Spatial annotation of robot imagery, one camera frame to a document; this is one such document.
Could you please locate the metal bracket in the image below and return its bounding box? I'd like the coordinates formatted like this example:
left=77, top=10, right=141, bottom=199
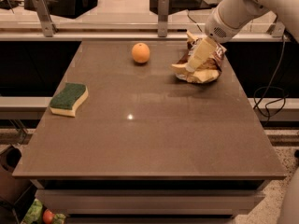
left=32, top=0, right=57, bottom=37
left=158, top=0, right=169, bottom=37
left=268, top=20, right=285, bottom=38

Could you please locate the brown chip bag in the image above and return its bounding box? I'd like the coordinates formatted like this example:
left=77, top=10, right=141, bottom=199
left=171, top=31, right=226, bottom=84

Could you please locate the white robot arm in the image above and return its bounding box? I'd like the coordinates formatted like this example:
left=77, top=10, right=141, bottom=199
left=205, top=0, right=299, bottom=43

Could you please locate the small green packet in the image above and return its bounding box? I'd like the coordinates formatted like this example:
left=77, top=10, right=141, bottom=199
left=51, top=214, right=66, bottom=224

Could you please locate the orange fruit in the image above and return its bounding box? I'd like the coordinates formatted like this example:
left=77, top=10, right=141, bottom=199
left=132, top=43, right=150, bottom=63

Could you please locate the middle metal bracket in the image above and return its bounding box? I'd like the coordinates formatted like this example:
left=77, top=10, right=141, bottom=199
left=158, top=0, right=169, bottom=37

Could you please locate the right metal bracket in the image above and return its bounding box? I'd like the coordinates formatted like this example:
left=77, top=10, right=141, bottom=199
left=268, top=20, right=285, bottom=38

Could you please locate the black cable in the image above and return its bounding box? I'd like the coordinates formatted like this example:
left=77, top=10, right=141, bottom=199
left=252, top=40, right=289, bottom=126

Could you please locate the green yellow sponge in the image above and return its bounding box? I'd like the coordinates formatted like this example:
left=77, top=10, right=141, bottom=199
left=50, top=83, right=89, bottom=117

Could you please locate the left metal bracket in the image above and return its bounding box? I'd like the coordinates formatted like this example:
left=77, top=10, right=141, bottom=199
left=32, top=0, right=57, bottom=37

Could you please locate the red tomato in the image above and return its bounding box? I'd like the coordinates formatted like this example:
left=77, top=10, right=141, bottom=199
left=43, top=209, right=54, bottom=224

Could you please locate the grey table drawer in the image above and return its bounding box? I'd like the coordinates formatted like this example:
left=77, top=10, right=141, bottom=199
left=36, top=189, right=264, bottom=217

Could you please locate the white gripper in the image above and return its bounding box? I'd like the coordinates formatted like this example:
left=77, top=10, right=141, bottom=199
left=186, top=8, right=239, bottom=72

